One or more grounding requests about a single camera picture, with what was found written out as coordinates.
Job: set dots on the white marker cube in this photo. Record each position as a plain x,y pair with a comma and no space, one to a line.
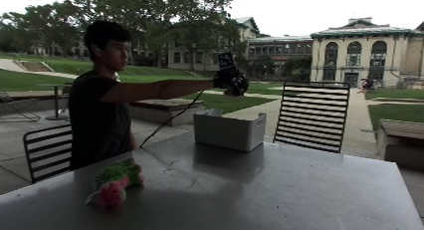
225,60

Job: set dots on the dark brick building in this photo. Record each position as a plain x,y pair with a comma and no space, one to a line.
279,54

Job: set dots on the white plastic bin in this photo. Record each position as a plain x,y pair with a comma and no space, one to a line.
229,130

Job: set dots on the stone bench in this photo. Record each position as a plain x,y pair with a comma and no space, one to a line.
401,142
165,110

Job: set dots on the black slatted metal chair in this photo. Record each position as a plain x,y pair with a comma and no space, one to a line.
312,115
48,150

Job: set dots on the cream arched-window building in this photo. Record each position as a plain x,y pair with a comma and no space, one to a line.
365,54

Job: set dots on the the person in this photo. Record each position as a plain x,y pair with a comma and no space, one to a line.
104,94

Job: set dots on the green pink plush toy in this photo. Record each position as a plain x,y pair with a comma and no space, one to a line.
116,183

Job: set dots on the round outdoor table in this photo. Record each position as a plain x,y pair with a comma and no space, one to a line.
56,100

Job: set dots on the black lounge chair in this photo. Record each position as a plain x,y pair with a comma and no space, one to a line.
15,107

